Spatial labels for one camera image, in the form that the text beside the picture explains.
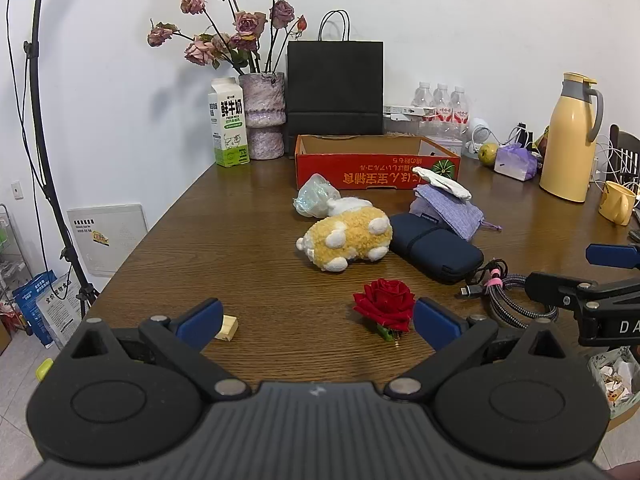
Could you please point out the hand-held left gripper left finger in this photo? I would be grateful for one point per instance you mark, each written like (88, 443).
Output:
(200, 321)

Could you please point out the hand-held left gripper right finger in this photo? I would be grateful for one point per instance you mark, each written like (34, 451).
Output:
(436, 327)

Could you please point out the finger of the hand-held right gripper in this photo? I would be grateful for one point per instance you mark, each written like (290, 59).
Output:
(612, 255)
(550, 287)

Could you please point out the small wooden block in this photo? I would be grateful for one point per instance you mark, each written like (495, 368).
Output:
(229, 329)

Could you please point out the red rose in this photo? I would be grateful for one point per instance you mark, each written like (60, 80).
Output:
(384, 300)

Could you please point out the navy zip pouch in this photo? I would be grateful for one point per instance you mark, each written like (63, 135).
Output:
(435, 250)

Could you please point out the yellow white plush toy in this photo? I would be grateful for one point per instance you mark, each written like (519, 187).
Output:
(345, 235)

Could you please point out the white glove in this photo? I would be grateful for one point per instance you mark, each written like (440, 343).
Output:
(445, 182)

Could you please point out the iridescent plastic bag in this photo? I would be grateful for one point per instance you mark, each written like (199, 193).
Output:
(312, 195)

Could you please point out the red cardboard box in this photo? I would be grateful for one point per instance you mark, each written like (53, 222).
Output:
(350, 172)

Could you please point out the yellow mug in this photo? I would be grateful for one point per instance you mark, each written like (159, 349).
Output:
(615, 202)

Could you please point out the cardboard box of waste paper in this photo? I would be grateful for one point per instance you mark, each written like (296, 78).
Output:
(617, 375)

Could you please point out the yellow thermos jug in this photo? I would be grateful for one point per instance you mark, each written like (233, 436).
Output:
(567, 150)

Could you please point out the purple tissue pack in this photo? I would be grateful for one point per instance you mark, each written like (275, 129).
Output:
(515, 162)

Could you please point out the colourful snack packet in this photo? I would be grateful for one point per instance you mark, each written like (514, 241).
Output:
(542, 142)

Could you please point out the white printed bag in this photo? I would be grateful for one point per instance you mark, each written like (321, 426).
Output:
(60, 310)

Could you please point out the black light stand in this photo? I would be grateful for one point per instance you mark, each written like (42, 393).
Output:
(68, 256)

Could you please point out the black power adapter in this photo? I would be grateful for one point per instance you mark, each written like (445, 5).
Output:
(522, 127)

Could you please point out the yellow green plastic item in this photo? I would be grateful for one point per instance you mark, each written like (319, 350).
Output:
(44, 369)

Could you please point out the blue bag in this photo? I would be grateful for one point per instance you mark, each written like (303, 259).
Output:
(35, 300)

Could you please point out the small white fan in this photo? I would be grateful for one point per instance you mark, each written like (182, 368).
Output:
(481, 132)

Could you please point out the white green milk carton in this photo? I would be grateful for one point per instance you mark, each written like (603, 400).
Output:
(227, 130)

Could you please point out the clear water bottle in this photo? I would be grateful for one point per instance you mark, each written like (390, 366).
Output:
(460, 110)
(423, 96)
(442, 102)

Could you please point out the flat white carton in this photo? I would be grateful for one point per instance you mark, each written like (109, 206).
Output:
(400, 110)

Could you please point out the purple ceramic vase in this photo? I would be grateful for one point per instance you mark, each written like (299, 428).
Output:
(262, 105)

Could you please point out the black paper bag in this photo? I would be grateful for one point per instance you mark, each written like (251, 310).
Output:
(335, 85)

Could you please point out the dried pink rose bouquet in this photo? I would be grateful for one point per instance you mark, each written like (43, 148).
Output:
(247, 22)

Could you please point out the white wall outlet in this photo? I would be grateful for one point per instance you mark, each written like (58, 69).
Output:
(17, 190)

